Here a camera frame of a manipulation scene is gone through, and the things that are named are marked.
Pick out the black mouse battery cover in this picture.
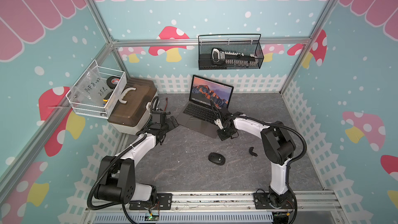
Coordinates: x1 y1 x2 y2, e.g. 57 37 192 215
249 147 258 157

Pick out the black wireless mouse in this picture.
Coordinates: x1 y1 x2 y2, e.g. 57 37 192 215
208 152 226 166

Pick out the grey laptop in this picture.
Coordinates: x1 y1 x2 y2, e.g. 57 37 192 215
177 75 234 138

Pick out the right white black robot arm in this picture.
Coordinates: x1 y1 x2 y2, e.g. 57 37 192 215
212 108 307 208

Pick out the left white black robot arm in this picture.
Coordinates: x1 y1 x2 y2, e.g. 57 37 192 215
87 96 176 211

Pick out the brown lid storage box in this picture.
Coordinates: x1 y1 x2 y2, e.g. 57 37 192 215
108 78 158 135

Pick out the yellow tool in basket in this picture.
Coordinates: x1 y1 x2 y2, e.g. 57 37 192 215
103 94 111 103

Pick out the black tape roll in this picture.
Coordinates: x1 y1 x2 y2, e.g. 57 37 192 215
106 76 120 89

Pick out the socket set in basket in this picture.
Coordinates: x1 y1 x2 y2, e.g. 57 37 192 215
211 48 258 67

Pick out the clear labelled plastic bag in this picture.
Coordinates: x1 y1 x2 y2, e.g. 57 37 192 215
73 68 110 107

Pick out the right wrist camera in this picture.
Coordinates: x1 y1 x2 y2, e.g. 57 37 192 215
215 118 224 130

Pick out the white wire wall basket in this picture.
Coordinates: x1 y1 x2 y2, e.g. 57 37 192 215
66 60 127 119

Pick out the aluminium mounting rail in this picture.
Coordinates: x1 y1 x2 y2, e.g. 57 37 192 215
85 190 343 214

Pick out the black mesh wall basket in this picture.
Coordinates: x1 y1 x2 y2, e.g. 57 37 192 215
198 34 264 70

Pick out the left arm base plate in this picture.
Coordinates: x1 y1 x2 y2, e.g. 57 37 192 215
129 194 173 211

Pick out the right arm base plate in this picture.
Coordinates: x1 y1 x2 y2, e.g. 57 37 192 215
253 192 296 211

